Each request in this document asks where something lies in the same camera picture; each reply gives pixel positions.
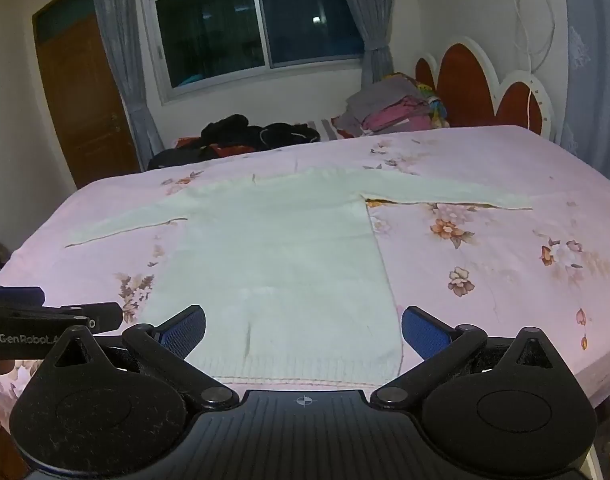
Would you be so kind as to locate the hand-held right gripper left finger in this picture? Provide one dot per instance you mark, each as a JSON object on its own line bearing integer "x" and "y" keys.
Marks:
{"x": 185, "y": 331}

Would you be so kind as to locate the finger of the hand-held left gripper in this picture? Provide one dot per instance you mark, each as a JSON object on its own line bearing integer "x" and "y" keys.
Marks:
{"x": 15, "y": 295}
{"x": 105, "y": 316}

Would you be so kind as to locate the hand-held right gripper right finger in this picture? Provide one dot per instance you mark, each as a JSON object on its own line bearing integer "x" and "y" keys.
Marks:
{"x": 425, "y": 331}

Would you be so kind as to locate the cream knitted sweater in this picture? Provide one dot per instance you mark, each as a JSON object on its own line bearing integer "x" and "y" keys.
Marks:
{"x": 285, "y": 260}

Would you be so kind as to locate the stack of folded clothes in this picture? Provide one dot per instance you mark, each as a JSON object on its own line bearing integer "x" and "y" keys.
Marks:
{"x": 385, "y": 105}

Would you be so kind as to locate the bed with pink floral sheet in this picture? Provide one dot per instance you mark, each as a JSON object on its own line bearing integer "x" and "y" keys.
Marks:
{"x": 485, "y": 185}

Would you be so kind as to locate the black jacket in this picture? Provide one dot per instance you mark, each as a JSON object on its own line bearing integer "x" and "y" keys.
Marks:
{"x": 172, "y": 159}

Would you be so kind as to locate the brown wooden door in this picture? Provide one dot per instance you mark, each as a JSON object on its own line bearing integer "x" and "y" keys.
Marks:
{"x": 80, "y": 100}

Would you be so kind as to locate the black fuzzy garment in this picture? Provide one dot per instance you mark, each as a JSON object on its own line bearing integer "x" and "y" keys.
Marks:
{"x": 227, "y": 127}

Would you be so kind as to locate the black garment with white trim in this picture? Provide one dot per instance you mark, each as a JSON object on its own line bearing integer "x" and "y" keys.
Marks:
{"x": 285, "y": 135}

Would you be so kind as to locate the grey striped blanket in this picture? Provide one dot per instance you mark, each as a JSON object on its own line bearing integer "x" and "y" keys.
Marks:
{"x": 327, "y": 129}

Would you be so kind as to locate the red and white scalloped headboard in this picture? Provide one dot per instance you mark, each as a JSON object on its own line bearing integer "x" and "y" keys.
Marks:
{"x": 465, "y": 85}

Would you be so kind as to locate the grey curtain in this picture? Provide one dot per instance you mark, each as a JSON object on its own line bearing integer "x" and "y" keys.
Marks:
{"x": 375, "y": 10}
{"x": 120, "y": 60}

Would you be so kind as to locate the sliding glass window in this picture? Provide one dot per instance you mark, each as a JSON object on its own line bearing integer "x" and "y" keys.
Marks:
{"x": 210, "y": 35}

